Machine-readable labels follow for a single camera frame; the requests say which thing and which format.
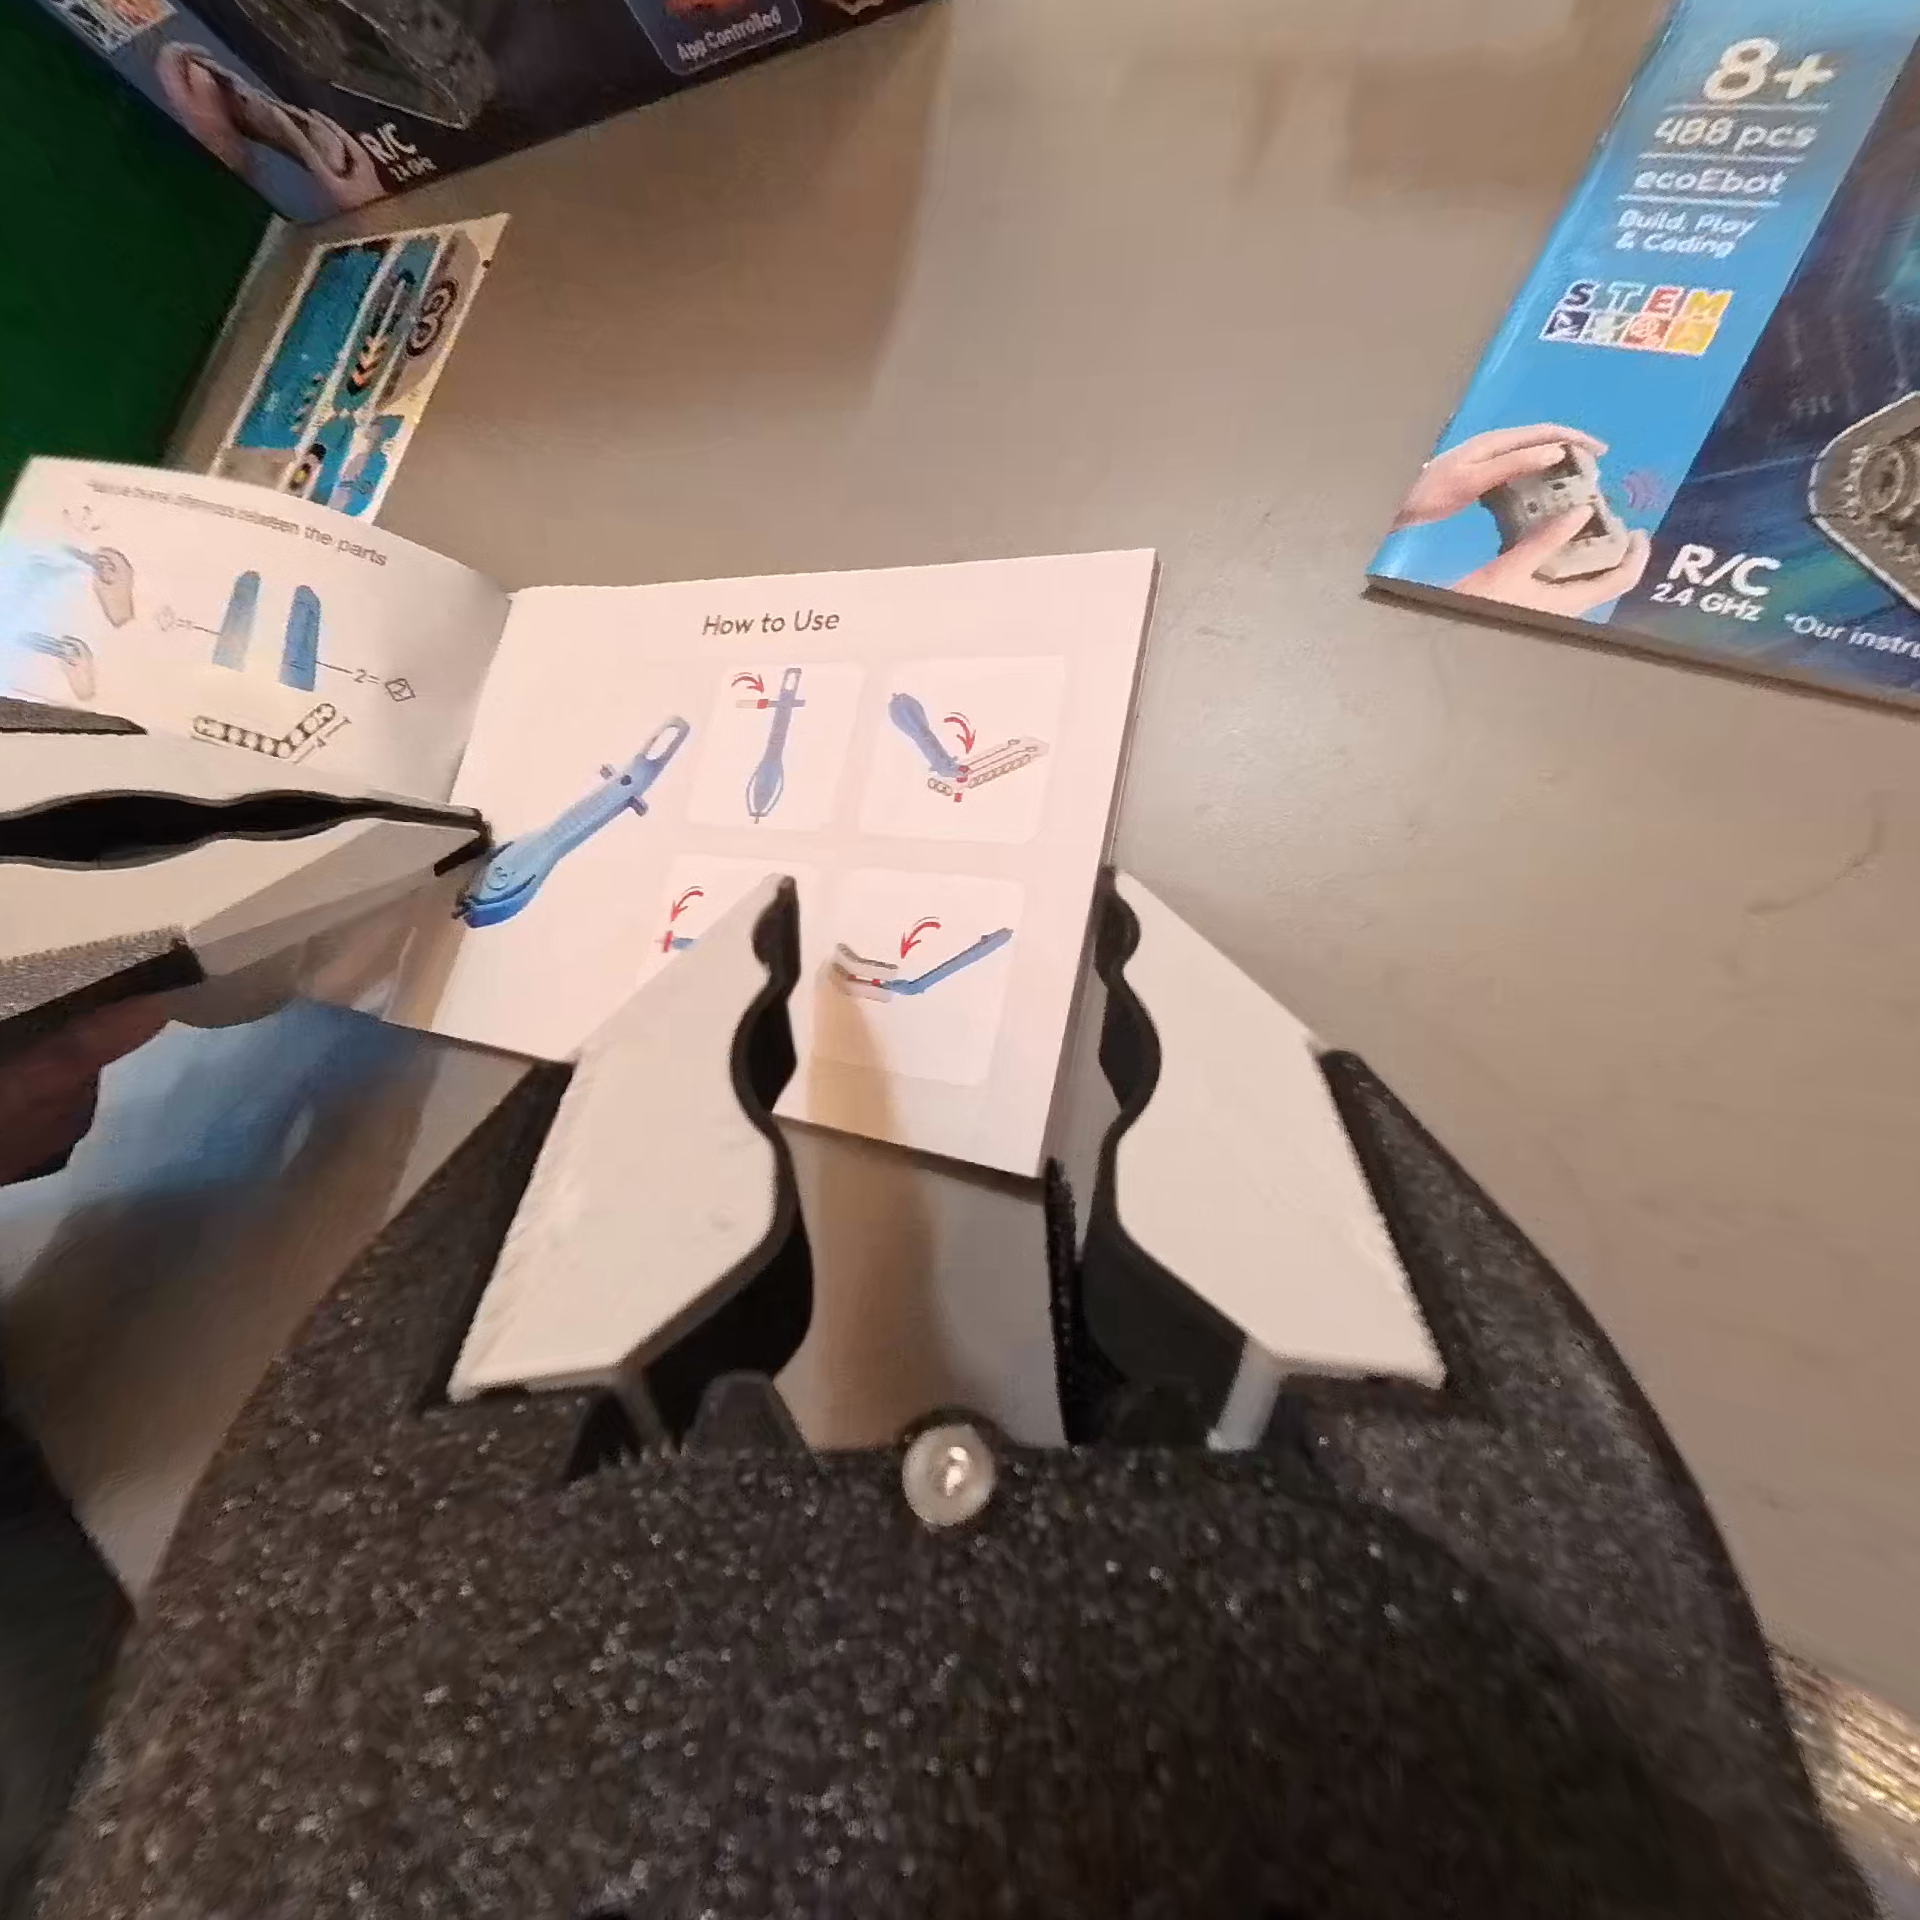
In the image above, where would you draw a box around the clear bag of yellow parts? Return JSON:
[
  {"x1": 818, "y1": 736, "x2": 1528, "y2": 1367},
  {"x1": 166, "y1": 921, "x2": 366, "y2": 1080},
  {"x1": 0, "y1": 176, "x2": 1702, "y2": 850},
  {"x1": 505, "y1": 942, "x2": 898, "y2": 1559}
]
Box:
[{"x1": 1769, "y1": 1641, "x2": 1920, "y2": 1876}]

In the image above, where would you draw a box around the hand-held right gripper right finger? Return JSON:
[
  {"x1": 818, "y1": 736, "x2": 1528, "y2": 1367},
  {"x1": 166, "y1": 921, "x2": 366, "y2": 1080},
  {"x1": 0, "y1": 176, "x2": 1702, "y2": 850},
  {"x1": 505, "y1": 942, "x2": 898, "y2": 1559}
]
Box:
[{"x1": 1071, "y1": 871, "x2": 1448, "y2": 1453}]

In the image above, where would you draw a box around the blue robot kit box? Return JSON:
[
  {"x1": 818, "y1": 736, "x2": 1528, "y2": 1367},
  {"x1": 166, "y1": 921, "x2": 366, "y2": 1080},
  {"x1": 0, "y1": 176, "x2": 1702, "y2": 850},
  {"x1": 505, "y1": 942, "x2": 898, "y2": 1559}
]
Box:
[{"x1": 29, "y1": 0, "x2": 962, "y2": 225}]

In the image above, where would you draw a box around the large blue instruction booklet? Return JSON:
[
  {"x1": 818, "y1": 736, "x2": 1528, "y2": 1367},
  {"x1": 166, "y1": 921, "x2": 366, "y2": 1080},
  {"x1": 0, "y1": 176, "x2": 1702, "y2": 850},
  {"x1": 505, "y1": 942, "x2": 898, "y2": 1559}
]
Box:
[{"x1": 1365, "y1": 0, "x2": 1920, "y2": 711}]

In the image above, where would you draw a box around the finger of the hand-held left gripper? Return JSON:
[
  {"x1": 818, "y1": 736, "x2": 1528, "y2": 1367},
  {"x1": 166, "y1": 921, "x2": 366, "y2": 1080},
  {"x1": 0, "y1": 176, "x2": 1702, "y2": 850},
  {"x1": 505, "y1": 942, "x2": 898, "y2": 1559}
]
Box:
[
  {"x1": 0, "y1": 730, "x2": 485, "y2": 868},
  {"x1": 0, "y1": 824, "x2": 485, "y2": 964}
]

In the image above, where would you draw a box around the blue sticker sheet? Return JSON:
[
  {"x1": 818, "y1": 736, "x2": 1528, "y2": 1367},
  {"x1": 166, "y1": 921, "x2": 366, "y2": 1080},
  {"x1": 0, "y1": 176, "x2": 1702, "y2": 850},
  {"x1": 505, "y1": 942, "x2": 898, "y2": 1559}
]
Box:
[{"x1": 209, "y1": 213, "x2": 511, "y2": 520}]

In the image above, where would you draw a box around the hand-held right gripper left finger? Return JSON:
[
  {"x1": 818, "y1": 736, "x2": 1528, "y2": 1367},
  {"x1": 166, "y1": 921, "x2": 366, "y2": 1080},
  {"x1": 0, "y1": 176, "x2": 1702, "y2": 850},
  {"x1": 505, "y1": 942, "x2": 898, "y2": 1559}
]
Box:
[{"x1": 448, "y1": 872, "x2": 818, "y2": 1444}]

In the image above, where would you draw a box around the small blue leaflet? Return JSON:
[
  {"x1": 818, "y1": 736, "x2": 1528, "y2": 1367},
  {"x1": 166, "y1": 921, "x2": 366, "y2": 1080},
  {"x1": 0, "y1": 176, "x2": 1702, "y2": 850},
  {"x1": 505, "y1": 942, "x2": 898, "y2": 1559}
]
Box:
[{"x1": 0, "y1": 456, "x2": 1160, "y2": 1181}]

